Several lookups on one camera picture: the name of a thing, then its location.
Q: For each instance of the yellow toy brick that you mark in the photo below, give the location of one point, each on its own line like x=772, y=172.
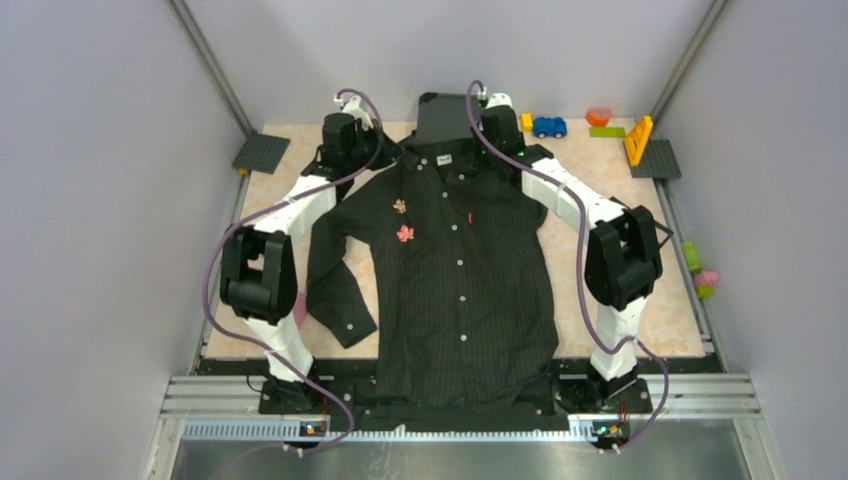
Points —
x=526, y=122

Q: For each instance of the left dark grey baseplate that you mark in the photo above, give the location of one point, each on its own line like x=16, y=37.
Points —
x=261, y=153

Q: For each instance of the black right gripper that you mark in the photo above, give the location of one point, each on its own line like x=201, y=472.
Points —
x=480, y=163

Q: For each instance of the dark grey baseplate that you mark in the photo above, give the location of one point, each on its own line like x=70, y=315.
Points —
x=261, y=153
x=658, y=162

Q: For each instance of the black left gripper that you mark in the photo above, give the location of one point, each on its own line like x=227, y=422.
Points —
x=387, y=150

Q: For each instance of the black pinstriped button shirt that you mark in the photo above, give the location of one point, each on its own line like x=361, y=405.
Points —
x=465, y=311

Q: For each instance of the pink stapler box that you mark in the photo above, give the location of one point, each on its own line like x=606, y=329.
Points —
x=299, y=311

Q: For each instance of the green flat brick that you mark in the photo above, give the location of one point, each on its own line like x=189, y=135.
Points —
x=607, y=132

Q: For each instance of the blue toy car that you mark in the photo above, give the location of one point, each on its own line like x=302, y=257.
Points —
x=544, y=127

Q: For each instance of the dark grey case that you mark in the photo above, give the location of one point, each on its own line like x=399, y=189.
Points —
x=442, y=118

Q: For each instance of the orange toy ladder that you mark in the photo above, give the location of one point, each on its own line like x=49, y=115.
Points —
x=636, y=140

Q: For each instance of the pink gold brooch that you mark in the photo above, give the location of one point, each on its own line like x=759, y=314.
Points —
x=405, y=234

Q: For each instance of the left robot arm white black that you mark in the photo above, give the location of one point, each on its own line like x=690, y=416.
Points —
x=258, y=278

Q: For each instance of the orange bowl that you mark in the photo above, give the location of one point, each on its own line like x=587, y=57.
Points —
x=598, y=117

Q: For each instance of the right dark grey baseplate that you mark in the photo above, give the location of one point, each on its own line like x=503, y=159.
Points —
x=658, y=162

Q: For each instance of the green pink toy bricks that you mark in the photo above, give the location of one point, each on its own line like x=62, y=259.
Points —
x=704, y=281

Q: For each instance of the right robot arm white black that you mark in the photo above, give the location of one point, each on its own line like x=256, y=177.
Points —
x=618, y=253

